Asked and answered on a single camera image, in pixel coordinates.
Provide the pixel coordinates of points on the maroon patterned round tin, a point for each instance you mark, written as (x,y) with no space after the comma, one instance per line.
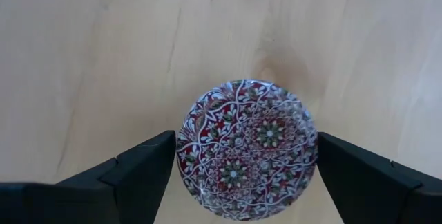
(247,148)

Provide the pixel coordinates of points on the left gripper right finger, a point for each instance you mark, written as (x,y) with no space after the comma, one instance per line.
(380,196)

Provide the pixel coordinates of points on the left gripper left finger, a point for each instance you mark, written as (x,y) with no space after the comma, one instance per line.
(103,196)

